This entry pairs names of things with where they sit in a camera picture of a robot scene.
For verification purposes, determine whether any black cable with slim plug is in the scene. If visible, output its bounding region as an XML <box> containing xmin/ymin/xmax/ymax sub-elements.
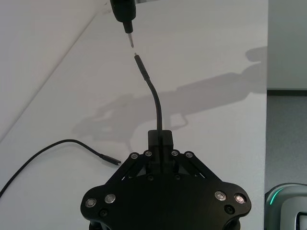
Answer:
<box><xmin>0</xmin><ymin>139</ymin><xmax>122</xmax><ymax>199</ymax></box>
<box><xmin>134</xmin><ymin>53</ymin><xmax>164</xmax><ymax>132</ymax></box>

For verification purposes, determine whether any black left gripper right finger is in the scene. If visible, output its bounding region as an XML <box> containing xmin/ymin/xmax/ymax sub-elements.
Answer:
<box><xmin>160</xmin><ymin>130</ymin><xmax>218</xmax><ymax>185</ymax></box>

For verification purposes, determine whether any black tool with metal tip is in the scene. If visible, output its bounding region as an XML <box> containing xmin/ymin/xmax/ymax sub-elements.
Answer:
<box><xmin>110</xmin><ymin>0</ymin><xmax>139</xmax><ymax>50</ymax></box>

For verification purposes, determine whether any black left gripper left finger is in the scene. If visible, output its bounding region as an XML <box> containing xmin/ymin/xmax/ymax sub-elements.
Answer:
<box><xmin>105</xmin><ymin>130</ymin><xmax>161</xmax><ymax>187</ymax></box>

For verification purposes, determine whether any grey robot housing green light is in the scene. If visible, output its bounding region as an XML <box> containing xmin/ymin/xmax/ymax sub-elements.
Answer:
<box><xmin>264</xmin><ymin>183</ymin><xmax>307</xmax><ymax>230</ymax></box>

